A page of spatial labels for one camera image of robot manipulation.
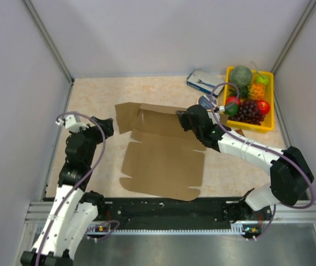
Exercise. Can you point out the green melon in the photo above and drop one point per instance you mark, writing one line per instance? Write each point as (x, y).
(240, 76)

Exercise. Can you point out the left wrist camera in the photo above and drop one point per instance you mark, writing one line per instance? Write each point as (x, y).
(72, 123)

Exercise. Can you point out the red tomato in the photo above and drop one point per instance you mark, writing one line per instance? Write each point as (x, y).
(232, 99)

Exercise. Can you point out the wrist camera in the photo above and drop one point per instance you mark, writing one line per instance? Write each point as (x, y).
(220, 109)
(72, 123)

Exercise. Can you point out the green lime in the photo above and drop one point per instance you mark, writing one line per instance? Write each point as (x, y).
(231, 109)

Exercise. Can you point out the brown cardboard box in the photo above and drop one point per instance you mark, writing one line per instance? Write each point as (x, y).
(162, 159)

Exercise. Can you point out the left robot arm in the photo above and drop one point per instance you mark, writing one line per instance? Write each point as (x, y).
(73, 208)

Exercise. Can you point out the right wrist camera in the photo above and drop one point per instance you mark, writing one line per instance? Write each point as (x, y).
(220, 109)

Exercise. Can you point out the blue white razor package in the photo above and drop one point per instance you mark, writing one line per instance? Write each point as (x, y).
(203, 81)

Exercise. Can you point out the green apple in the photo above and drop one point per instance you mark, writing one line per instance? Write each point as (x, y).
(262, 79)

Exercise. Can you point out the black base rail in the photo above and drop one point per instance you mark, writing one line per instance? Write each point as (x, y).
(165, 214)

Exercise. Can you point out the red apple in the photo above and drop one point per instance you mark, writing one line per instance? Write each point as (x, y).
(264, 107)

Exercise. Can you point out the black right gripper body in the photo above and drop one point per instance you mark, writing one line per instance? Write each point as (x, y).
(188, 127)

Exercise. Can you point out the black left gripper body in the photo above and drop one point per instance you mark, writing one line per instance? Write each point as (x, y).
(94, 137)

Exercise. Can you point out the yellow plastic basket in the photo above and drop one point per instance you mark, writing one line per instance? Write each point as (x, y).
(243, 94)

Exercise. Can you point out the orange pineapple toy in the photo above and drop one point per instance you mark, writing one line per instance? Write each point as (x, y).
(257, 91)

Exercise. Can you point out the purple grapes bunch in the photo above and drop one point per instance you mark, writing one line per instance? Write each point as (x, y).
(249, 112)

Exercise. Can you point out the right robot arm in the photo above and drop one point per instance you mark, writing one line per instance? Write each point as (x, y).
(290, 175)

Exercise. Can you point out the tape roll blue label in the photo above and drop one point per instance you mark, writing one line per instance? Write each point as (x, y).
(204, 101)

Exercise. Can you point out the small red packet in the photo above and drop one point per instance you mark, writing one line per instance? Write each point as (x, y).
(240, 132)

